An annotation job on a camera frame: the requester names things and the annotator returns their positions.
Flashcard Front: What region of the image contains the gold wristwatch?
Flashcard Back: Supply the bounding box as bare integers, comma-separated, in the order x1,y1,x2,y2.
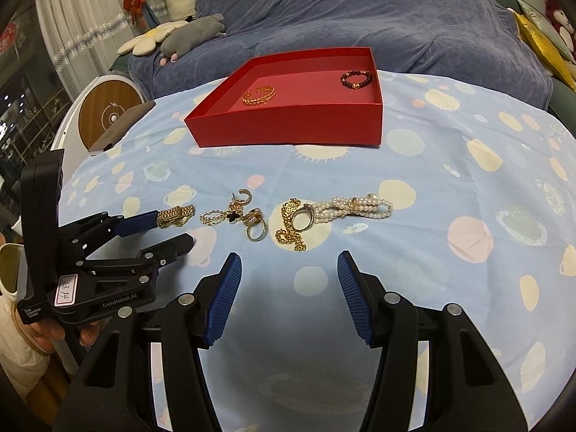
156,205,195,228

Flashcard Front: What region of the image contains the gold clover pendant necklace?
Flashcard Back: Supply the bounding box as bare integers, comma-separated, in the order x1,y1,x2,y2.
198,197,265,230

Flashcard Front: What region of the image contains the gold hoop earring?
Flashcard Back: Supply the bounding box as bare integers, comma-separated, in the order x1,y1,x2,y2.
231,188,252,207

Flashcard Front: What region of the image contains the gold band ring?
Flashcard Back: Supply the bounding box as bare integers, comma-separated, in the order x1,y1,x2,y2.
244,220,270,243

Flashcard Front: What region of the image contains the silver stone ring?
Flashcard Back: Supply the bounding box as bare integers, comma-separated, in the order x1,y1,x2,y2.
290,203,319,231

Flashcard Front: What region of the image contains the white pearl bracelet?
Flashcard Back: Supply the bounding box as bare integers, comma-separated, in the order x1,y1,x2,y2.
311,192,395,225

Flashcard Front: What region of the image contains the red shallow cardboard tray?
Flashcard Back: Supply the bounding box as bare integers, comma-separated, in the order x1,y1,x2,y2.
185,47,384,147

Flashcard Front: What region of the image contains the person's left hand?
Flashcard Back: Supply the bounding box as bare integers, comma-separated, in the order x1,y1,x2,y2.
23,319,100,354

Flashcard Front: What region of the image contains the round wooden white side table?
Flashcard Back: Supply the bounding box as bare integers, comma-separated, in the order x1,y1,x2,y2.
51,74,144,183

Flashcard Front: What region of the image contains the planet print blue tablecloth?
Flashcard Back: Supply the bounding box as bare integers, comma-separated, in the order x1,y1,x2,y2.
59,72,575,431

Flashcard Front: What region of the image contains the white flower plush pillow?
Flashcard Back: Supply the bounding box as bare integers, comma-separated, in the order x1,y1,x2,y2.
117,21,188,57

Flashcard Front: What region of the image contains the white sheer curtain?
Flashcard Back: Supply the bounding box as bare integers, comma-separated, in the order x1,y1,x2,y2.
35,0,135,99

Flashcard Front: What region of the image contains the grey plush toy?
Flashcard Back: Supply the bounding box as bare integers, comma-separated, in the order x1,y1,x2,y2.
159,14,225,66

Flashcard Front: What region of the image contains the red ribbon bow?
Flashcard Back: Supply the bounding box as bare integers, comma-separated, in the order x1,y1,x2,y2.
122,0,145,24

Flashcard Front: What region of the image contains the green sofa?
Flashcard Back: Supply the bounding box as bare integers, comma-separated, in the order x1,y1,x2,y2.
496,0,576,132

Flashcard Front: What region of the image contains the yellow satin pillow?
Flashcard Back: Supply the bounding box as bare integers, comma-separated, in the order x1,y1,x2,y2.
510,8,575,91

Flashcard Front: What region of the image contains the blue-grey bed blanket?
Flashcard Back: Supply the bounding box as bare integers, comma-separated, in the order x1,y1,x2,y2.
128,0,554,109

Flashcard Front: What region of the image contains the grey patterned pillow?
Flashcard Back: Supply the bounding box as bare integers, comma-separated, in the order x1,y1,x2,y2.
517,0,572,63

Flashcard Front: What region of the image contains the red monkey plush toy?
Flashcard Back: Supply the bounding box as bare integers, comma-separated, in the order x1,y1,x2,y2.
545,0,575,63

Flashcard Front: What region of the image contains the gold chain-link bangle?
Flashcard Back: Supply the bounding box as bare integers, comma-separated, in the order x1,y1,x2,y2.
241,86,276,106

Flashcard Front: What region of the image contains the dark red bead bracelet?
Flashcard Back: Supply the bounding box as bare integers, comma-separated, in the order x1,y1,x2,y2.
339,68,374,91

